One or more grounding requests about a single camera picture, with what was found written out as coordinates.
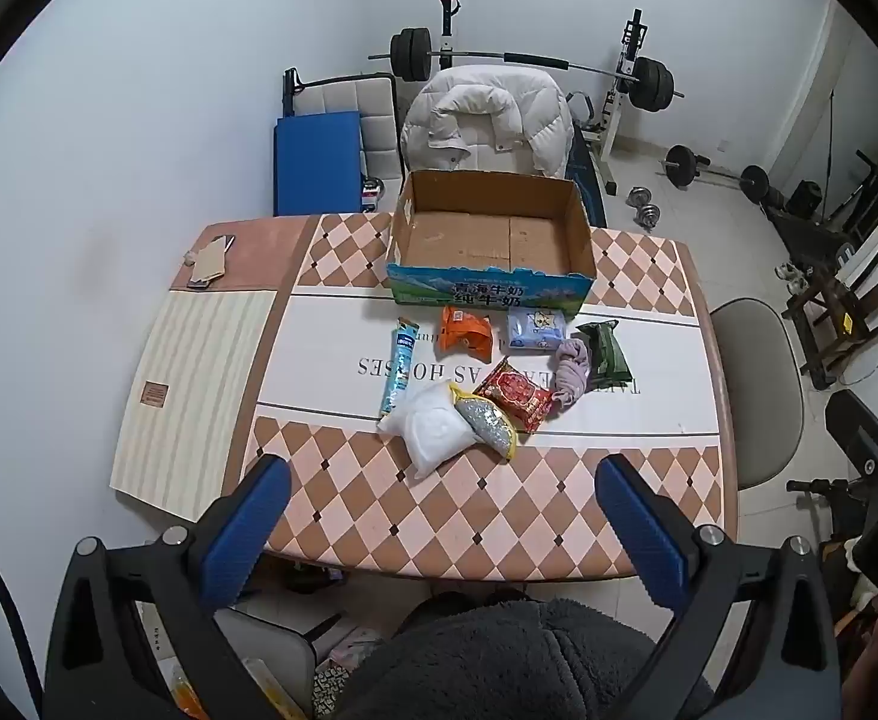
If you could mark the cardboard box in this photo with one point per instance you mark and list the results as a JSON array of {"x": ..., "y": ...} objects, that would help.
[{"x": 484, "y": 240}]

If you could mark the person's dark fleece clothing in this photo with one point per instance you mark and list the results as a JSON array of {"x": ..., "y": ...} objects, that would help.
[{"x": 499, "y": 660}]

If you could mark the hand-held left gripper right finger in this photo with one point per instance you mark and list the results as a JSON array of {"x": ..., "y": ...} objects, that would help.
[{"x": 645, "y": 532}]

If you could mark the small red white object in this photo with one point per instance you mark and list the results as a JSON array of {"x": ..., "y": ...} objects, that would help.
[{"x": 370, "y": 193}]

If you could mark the red snack packet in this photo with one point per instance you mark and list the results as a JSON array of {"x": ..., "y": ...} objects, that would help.
[{"x": 514, "y": 394}]

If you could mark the barbell with black plates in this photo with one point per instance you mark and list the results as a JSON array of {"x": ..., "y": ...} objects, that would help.
[{"x": 559, "y": 64}]

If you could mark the light blue tissue packet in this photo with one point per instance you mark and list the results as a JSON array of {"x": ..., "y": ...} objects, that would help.
[{"x": 535, "y": 328}]

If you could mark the leaning black bar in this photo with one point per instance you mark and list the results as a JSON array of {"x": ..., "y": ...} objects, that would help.
[{"x": 829, "y": 142}]

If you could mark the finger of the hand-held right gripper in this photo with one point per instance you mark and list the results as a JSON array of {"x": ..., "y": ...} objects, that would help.
[{"x": 859, "y": 431}]

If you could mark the patterned box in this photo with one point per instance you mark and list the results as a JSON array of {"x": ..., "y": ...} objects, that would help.
[{"x": 341, "y": 671}]

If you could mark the orange snack packet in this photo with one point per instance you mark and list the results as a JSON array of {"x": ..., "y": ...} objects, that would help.
[{"x": 467, "y": 330}]

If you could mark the black box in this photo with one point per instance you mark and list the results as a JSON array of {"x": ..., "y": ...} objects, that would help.
[{"x": 806, "y": 199}]

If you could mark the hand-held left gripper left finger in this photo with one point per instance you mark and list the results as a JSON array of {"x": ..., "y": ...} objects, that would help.
[{"x": 247, "y": 532}]

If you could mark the dark smartphone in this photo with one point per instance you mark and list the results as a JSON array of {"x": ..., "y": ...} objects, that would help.
[{"x": 229, "y": 241}]

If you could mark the beige round chair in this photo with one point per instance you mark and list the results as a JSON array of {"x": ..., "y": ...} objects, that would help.
[{"x": 754, "y": 367}]

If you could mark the purple sock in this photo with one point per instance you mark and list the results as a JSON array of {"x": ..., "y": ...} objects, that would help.
[{"x": 570, "y": 375}]

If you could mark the short barbell with plates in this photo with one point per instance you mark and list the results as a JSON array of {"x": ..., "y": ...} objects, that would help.
[{"x": 680, "y": 165}]

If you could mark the silver yellow-trimmed pouch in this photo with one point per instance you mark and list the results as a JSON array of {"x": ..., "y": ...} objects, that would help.
[{"x": 484, "y": 420}]

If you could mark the white down jacket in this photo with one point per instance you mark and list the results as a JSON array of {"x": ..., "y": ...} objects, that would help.
[{"x": 484, "y": 112}]

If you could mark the blue folded mat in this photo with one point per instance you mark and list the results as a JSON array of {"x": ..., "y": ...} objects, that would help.
[{"x": 319, "y": 165}]

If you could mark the beige chair under jacket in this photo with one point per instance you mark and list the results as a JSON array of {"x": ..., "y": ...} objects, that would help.
[{"x": 484, "y": 159}]

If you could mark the small cardboard piece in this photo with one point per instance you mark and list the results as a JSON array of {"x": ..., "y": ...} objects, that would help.
[{"x": 208, "y": 262}]

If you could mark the black exercise machine frame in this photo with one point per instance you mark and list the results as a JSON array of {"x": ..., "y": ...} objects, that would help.
[{"x": 870, "y": 180}]

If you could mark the grey stool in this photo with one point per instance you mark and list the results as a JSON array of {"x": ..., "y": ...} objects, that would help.
[{"x": 259, "y": 637}]

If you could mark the chrome dumbbell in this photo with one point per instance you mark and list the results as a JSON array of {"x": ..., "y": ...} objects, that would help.
[
  {"x": 647, "y": 216},
  {"x": 637, "y": 197}
]

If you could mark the black low bench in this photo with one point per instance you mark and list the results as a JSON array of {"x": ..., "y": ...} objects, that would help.
[{"x": 806, "y": 236}]

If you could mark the grey padded chair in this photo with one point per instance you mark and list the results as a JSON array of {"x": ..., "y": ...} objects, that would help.
[{"x": 349, "y": 94}]

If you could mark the black metal stand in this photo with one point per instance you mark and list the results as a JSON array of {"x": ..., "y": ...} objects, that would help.
[{"x": 832, "y": 514}]

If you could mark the green packet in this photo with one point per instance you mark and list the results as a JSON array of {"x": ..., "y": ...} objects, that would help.
[{"x": 602, "y": 352}]

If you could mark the white soft bag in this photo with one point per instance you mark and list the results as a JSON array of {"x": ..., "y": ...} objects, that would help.
[{"x": 431, "y": 427}]

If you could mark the orange packet under table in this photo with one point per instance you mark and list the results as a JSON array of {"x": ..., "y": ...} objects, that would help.
[{"x": 184, "y": 699}]

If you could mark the long blue packet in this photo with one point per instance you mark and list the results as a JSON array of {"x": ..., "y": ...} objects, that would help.
[{"x": 400, "y": 367}]

